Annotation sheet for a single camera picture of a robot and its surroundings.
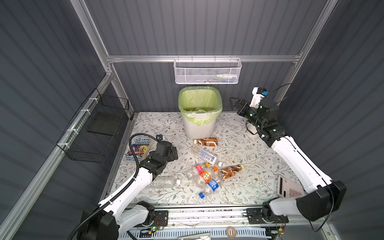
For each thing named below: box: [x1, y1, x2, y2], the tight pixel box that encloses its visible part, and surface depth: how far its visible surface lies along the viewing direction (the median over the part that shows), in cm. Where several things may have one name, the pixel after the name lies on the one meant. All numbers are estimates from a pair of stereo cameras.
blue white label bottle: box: [191, 146, 217, 165], surface depth 92 cm
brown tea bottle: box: [220, 164, 244, 180], surface depth 86 cm
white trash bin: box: [183, 117, 216, 139], surface depth 100 cm
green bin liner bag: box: [178, 85, 223, 125], surface depth 97 cm
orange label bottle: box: [197, 167, 219, 185], surface depth 85 cm
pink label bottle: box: [186, 164, 204, 179], surface depth 87 cm
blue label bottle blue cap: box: [198, 179, 220, 199], surface depth 81 cm
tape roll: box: [226, 226, 237, 239], surface depth 72 cm
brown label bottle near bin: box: [193, 137, 218, 147], surface depth 101 cm
